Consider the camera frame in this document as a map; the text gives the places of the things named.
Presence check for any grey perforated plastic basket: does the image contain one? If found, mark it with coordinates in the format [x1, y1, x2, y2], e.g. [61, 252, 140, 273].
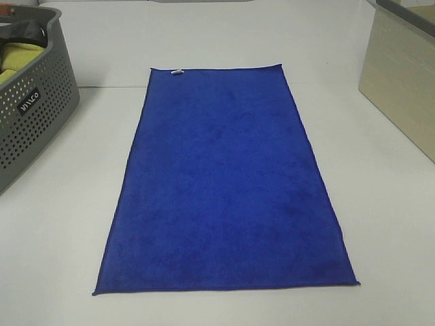
[1, 4, 80, 191]

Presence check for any blue microfibre towel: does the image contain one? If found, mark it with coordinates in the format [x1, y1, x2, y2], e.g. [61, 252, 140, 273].
[94, 65, 358, 295]

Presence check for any beige storage box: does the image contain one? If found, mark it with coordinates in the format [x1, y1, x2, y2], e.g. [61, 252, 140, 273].
[359, 1, 434, 159]

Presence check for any black cloth in basket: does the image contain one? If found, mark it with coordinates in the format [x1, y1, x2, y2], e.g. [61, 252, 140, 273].
[1, 20, 48, 48]

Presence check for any yellow-green towel in basket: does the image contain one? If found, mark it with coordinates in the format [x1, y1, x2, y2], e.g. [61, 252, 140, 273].
[1, 43, 45, 84]

